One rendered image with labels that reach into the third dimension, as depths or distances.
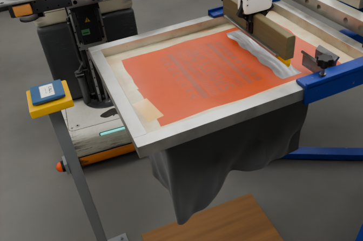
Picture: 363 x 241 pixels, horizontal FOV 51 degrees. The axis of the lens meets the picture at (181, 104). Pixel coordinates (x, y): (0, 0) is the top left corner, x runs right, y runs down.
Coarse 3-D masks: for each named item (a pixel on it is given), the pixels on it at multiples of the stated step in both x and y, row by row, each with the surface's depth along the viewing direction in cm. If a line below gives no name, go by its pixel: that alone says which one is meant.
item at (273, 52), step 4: (224, 16) 136; (228, 16) 135; (228, 20) 134; (232, 20) 133; (236, 24) 130; (240, 28) 128; (244, 28) 127; (244, 32) 126; (248, 32) 125; (248, 36) 124; (252, 36) 122; (256, 36) 122; (256, 40) 120; (260, 40) 120; (260, 44) 119; (264, 44) 118; (264, 48) 117; (268, 48) 116; (272, 52) 114; (276, 52) 113; (276, 56) 113
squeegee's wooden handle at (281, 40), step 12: (228, 0) 132; (228, 12) 135; (240, 24) 130; (264, 24) 116; (276, 24) 114; (264, 36) 118; (276, 36) 112; (288, 36) 107; (276, 48) 114; (288, 48) 109
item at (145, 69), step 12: (204, 36) 143; (216, 36) 142; (168, 48) 138; (180, 48) 137; (228, 48) 134; (240, 48) 133; (132, 60) 133; (144, 60) 132; (156, 60) 132; (132, 72) 127; (144, 72) 126; (156, 72) 125; (168, 72) 125; (144, 84) 120
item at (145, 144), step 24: (192, 24) 144; (216, 24) 148; (312, 24) 135; (96, 48) 135; (120, 48) 137; (360, 48) 119; (120, 96) 110; (264, 96) 104; (288, 96) 104; (192, 120) 98; (216, 120) 98; (240, 120) 101; (144, 144) 93; (168, 144) 96
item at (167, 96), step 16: (304, 48) 129; (256, 64) 124; (336, 64) 119; (272, 80) 116; (288, 80) 115; (144, 96) 115; (160, 96) 114; (176, 96) 114; (224, 96) 111; (240, 96) 111; (176, 112) 107; (192, 112) 107
